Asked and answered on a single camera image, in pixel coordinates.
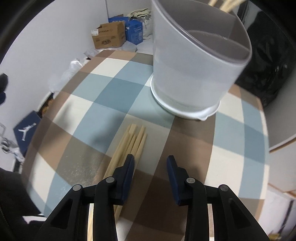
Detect wooden chopstick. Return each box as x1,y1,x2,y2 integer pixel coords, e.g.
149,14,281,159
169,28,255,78
114,133,147,223
103,124,137,179
126,126,145,157
208,0,218,6
220,0,245,13

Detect white plastic utensil holder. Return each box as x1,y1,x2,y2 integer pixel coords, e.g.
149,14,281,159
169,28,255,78
151,1,252,121

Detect white plastic bag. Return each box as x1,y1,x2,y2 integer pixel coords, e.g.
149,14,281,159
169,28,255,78
48,58,89,93

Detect blue Jordan shoe box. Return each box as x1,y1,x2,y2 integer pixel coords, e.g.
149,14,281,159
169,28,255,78
14,111,41,156

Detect checkered tablecloth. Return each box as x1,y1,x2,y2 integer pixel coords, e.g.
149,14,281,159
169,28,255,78
22,50,269,240

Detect brown cardboard box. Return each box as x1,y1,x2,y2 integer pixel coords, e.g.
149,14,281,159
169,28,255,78
91,21,126,49

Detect blue cardboard box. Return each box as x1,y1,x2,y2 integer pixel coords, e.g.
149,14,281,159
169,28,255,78
108,16,143,45

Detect beige cloth bag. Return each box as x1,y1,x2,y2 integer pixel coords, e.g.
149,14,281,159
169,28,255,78
127,8,152,19

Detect black backpack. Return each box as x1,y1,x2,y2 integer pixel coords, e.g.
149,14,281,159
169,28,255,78
235,11,292,107

